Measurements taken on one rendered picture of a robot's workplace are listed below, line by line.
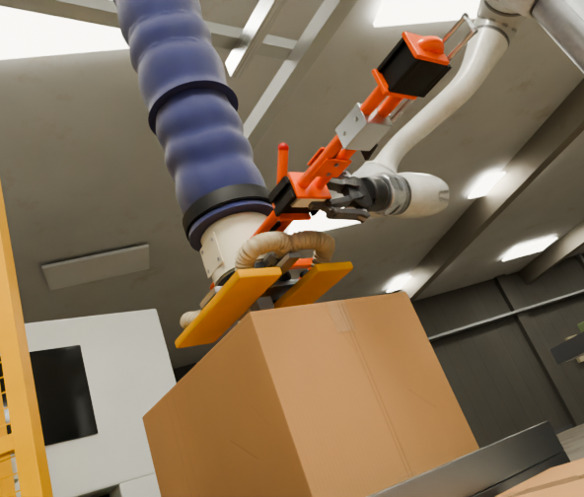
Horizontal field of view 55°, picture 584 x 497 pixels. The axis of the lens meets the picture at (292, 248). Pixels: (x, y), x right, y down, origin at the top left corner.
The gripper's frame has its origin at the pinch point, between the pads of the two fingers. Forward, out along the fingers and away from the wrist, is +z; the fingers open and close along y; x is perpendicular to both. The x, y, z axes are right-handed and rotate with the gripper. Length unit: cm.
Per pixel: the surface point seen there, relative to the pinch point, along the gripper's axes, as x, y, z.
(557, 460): -1, 62, -33
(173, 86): 18.7, -44.6, 9.2
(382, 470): 6, 53, 2
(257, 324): 5.8, 24.0, 16.5
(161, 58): 19, -54, 10
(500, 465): -1, 59, -17
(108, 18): 127, -206, -36
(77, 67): 234, -281, -57
